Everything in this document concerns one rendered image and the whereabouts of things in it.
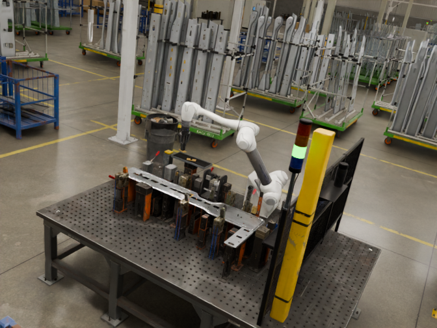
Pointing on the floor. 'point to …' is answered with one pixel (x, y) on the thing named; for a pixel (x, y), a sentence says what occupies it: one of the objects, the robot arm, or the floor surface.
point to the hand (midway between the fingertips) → (183, 146)
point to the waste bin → (160, 135)
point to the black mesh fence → (335, 209)
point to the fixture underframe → (116, 299)
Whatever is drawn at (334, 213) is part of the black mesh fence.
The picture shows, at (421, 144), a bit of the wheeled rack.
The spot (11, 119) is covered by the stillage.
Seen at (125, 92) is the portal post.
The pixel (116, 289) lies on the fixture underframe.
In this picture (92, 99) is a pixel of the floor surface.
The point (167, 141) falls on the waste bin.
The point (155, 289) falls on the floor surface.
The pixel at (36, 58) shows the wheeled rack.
